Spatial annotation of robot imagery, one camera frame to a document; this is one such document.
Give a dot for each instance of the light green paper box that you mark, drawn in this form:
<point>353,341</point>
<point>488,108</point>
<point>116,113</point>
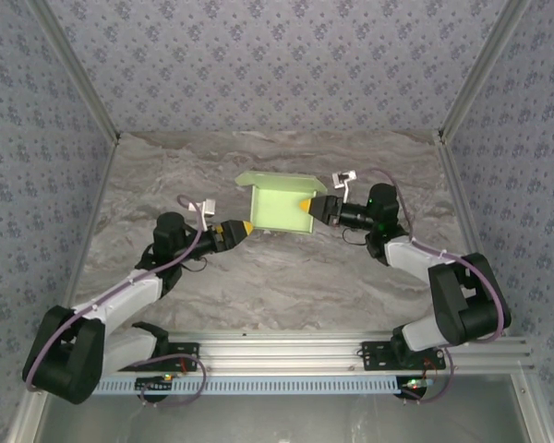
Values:
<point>277,207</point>

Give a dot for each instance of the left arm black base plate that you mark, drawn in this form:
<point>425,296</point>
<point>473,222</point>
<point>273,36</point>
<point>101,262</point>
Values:
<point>189,357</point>

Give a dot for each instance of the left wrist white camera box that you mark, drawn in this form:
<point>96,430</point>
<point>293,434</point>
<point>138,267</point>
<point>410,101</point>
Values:
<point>208,207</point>

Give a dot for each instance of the aluminium side rail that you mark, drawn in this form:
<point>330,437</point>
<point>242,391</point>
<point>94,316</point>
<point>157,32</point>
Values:
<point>98,194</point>
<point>454,184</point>

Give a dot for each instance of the aluminium cross beam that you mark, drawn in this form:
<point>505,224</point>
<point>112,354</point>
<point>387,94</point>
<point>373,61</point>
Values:
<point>281,353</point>

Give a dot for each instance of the aluminium frame post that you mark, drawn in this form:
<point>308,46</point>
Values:
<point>481,69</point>
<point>77,69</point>

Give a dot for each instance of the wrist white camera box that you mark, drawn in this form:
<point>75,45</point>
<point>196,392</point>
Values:
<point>344,177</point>
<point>208,207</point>

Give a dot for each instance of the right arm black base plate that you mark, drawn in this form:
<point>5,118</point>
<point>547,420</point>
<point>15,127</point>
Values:
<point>374,357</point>

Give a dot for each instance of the black controller board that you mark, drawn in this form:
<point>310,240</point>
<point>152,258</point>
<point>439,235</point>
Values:
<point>152,385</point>
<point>413,390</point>

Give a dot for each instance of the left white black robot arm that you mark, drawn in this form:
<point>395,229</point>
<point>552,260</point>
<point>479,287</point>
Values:
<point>64,360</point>

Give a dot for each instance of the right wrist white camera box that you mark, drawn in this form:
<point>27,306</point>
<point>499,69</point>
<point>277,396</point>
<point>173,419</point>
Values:
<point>344,177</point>

